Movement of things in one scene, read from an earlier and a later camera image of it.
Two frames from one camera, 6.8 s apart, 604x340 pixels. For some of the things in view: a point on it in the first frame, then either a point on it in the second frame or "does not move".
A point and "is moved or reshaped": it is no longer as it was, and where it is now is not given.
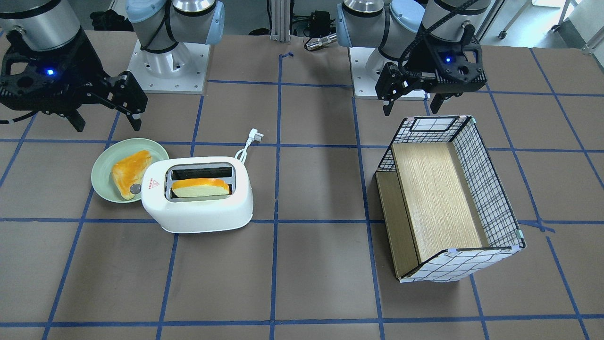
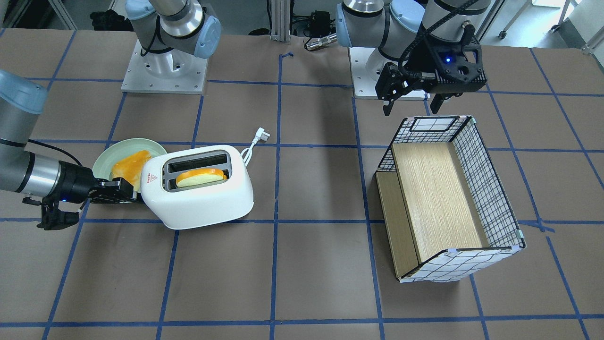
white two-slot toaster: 198,195 is moved or reshaped
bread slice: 200,187 to 199,176
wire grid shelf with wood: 447,215 does not move
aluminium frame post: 281,21 does not move
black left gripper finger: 436,102 does not move
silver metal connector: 322,42 does not move
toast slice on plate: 129,171 does not move
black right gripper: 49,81 to 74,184
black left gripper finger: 394,81 does not move
